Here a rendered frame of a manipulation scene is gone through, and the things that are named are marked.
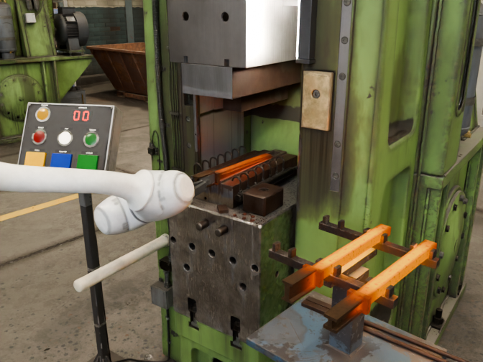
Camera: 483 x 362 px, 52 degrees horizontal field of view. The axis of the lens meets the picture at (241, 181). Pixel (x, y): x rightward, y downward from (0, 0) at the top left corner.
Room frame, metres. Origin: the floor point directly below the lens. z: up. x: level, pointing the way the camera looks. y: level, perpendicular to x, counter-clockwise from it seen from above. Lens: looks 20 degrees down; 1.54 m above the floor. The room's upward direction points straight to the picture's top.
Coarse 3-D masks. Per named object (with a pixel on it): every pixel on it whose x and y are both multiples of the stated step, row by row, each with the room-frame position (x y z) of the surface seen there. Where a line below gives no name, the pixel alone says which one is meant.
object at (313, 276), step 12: (372, 228) 1.11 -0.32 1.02; (384, 228) 1.11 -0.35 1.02; (360, 240) 1.05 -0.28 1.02; (372, 240) 1.06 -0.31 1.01; (336, 252) 0.99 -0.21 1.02; (348, 252) 0.99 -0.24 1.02; (360, 252) 1.02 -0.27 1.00; (324, 264) 0.93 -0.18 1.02; (336, 264) 0.95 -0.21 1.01; (288, 276) 0.87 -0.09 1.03; (300, 276) 0.87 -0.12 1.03; (312, 276) 0.90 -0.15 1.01; (324, 276) 0.91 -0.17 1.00; (288, 288) 0.84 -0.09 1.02; (300, 288) 0.87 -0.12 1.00; (312, 288) 0.89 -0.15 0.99; (288, 300) 0.84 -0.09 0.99
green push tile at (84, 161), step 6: (78, 156) 1.66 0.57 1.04; (84, 156) 1.66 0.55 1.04; (90, 156) 1.66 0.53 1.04; (96, 156) 1.65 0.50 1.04; (78, 162) 1.65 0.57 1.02; (84, 162) 1.65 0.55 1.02; (90, 162) 1.65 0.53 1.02; (96, 162) 1.64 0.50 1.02; (78, 168) 1.64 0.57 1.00; (84, 168) 1.64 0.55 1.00; (90, 168) 1.64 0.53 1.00; (96, 168) 1.64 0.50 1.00
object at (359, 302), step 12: (408, 252) 0.99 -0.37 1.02; (420, 252) 0.99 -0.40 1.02; (396, 264) 0.93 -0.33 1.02; (408, 264) 0.93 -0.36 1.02; (384, 276) 0.89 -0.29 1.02; (396, 276) 0.89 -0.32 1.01; (360, 288) 0.84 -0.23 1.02; (372, 288) 0.84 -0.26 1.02; (384, 288) 0.85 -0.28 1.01; (348, 300) 0.79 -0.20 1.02; (360, 300) 0.79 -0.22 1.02; (372, 300) 0.82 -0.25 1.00; (336, 312) 0.75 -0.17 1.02; (348, 312) 0.76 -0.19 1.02; (360, 312) 0.79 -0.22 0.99; (324, 324) 0.75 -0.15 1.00; (336, 324) 0.75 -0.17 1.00
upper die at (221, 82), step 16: (192, 64) 1.57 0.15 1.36; (272, 64) 1.66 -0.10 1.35; (288, 64) 1.75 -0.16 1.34; (192, 80) 1.57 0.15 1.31; (208, 80) 1.53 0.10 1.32; (224, 80) 1.50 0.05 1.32; (240, 80) 1.51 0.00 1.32; (256, 80) 1.58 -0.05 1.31; (272, 80) 1.67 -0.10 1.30; (288, 80) 1.75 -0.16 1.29; (224, 96) 1.50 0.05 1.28; (240, 96) 1.51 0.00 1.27
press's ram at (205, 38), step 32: (192, 0) 1.56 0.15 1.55; (224, 0) 1.49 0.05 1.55; (256, 0) 1.49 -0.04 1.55; (288, 0) 1.59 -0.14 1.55; (192, 32) 1.57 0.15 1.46; (224, 32) 1.50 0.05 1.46; (256, 32) 1.49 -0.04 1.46; (288, 32) 1.64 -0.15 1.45; (224, 64) 1.50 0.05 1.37; (256, 64) 1.49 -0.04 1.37
